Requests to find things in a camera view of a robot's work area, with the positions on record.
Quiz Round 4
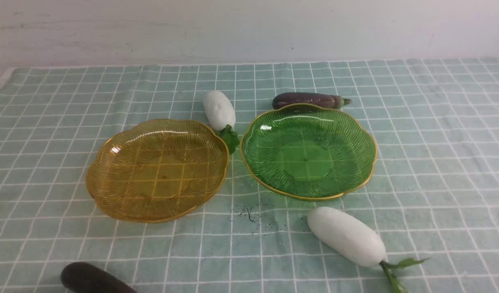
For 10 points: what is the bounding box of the white radish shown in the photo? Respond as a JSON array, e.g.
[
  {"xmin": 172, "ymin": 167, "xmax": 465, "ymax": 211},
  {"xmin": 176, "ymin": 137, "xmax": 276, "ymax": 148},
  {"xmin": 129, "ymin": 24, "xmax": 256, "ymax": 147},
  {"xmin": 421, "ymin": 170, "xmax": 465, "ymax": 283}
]
[
  {"xmin": 307, "ymin": 206, "xmax": 426, "ymax": 293},
  {"xmin": 202, "ymin": 91, "xmax": 240, "ymax": 154}
]

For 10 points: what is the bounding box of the dark purple eggplant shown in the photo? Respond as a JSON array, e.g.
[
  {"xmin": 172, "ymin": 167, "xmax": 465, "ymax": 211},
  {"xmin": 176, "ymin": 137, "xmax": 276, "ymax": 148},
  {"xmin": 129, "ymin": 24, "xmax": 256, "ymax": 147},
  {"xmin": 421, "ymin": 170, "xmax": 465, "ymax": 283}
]
[{"xmin": 60, "ymin": 262, "xmax": 136, "ymax": 293}]

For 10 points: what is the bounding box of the green plastic plate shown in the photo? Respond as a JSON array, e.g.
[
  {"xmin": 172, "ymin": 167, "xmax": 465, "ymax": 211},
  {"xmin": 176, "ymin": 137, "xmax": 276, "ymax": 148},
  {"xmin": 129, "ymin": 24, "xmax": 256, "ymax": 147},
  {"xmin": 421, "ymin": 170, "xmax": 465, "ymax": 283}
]
[{"xmin": 240, "ymin": 103, "xmax": 378, "ymax": 201}]

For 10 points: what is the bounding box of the amber plastic plate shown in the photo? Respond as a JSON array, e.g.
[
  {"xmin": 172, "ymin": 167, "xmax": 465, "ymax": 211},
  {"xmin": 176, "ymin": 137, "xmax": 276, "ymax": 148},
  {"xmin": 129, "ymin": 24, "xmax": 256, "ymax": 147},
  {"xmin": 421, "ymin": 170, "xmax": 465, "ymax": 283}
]
[{"xmin": 86, "ymin": 119, "xmax": 230, "ymax": 223}]

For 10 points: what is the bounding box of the green checkered tablecloth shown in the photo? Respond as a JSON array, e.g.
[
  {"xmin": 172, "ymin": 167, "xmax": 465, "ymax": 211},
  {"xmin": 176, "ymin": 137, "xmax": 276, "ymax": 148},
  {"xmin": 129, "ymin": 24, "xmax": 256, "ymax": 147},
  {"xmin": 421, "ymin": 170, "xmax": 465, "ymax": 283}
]
[{"xmin": 0, "ymin": 58, "xmax": 499, "ymax": 293}]

